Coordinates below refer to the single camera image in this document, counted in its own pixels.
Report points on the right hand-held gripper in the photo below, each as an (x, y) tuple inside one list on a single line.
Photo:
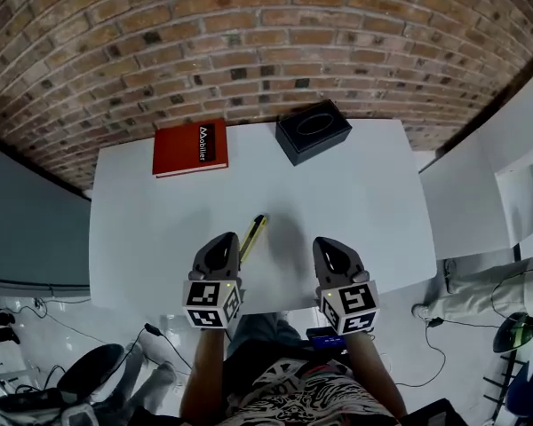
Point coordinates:
[(351, 300)]

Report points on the black tissue box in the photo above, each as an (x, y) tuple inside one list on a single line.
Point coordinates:
[(313, 132)]

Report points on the yellow utility knife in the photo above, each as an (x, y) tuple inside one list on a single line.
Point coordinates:
[(254, 235)]

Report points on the white door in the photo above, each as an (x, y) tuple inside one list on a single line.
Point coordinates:
[(479, 184)]

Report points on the black metal rack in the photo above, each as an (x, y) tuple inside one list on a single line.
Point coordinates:
[(506, 384)]

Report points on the person's grey trousers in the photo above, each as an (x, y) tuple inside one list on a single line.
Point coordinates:
[(266, 328)]

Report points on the person's left forearm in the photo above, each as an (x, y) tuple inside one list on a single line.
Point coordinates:
[(206, 371)]

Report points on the person's right forearm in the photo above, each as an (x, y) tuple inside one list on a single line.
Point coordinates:
[(373, 375)]

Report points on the red hardcover book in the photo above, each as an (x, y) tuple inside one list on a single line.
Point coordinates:
[(188, 149)]

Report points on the grey panel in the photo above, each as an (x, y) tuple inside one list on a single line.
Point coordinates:
[(31, 229)]

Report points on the person's patterned shirt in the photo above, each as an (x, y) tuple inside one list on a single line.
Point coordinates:
[(302, 388)]

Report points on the black device with blue screen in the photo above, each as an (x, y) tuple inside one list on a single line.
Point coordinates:
[(325, 339)]

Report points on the person's right hand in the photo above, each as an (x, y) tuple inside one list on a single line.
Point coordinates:
[(361, 276)]

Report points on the black round stool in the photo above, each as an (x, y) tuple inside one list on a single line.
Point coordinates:
[(91, 368)]

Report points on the black floor equipment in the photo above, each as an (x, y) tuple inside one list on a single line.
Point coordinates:
[(522, 333)]

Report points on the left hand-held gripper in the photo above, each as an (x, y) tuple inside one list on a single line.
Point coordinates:
[(213, 282)]

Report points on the person's left hand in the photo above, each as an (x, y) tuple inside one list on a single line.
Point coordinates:
[(196, 275)]

